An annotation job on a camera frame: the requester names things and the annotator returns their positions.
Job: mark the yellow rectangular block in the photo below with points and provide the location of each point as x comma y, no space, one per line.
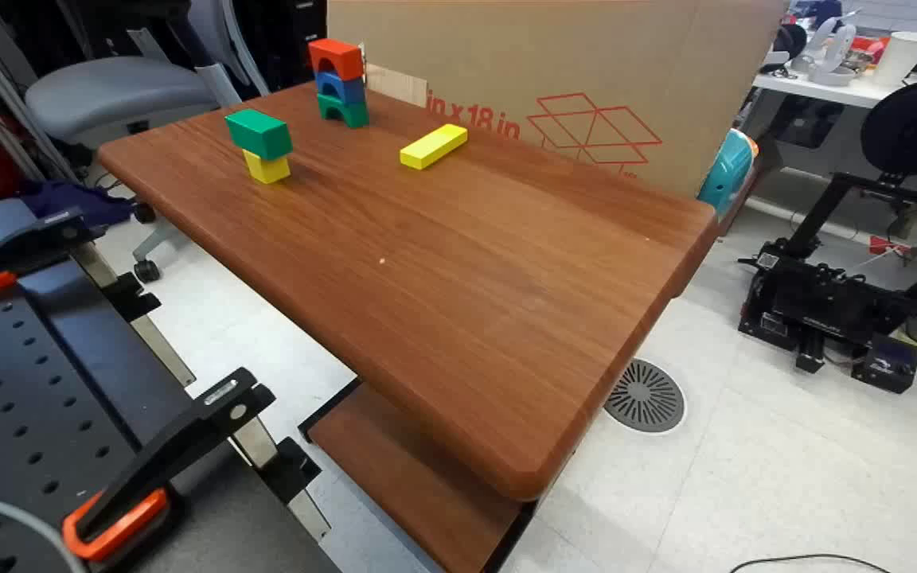
433,147

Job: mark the green arch block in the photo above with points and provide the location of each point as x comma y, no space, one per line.
356,114

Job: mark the yellow cube block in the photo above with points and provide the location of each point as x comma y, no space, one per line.
269,170

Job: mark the blue arch block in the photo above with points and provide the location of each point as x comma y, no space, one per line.
351,92

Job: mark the green rectangular block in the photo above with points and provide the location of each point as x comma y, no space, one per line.
260,131

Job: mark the red block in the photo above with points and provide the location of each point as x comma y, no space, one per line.
337,59

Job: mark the wooden lower table shelf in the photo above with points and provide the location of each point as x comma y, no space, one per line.
405,479

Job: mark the round metal floor drain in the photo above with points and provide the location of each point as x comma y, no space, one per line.
643,397

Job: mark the large cardboard box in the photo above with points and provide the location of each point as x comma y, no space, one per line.
588,52

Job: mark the black 3D printer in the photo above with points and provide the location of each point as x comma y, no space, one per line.
820,304

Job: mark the blue cloth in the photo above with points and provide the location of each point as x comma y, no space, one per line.
77,201

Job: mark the grey office chair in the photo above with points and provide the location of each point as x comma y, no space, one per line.
111,95

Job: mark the white table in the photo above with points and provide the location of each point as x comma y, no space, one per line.
830,92

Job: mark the small black electronics box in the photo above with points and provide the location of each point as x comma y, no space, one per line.
885,363

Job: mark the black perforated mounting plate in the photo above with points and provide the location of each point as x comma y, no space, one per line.
24,402

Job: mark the red object on white table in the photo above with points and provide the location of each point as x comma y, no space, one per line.
869,48

